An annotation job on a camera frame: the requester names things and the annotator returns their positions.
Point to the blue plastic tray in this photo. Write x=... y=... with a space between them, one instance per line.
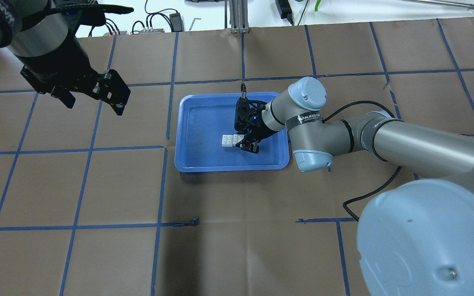
x=203 y=120

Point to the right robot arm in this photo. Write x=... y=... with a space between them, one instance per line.
x=414 y=240

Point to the white block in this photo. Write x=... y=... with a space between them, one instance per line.
x=236 y=138
x=227 y=140

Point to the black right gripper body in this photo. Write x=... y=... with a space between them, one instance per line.
x=260 y=132

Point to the black power adapter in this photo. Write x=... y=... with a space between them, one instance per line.
x=176 y=22

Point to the aluminium frame post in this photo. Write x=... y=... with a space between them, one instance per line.
x=237 y=16

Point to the brown paper table cover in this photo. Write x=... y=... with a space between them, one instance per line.
x=91 y=203

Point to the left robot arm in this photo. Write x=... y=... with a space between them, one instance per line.
x=41 y=34

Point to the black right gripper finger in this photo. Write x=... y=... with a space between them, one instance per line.
x=243 y=129
x=248 y=145

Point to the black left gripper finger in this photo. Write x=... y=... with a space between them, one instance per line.
x=113 y=91
x=65 y=96

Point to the green handled reacher grabber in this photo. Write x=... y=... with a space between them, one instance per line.
x=467 y=6

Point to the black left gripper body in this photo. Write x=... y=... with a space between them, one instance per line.
x=61 y=65

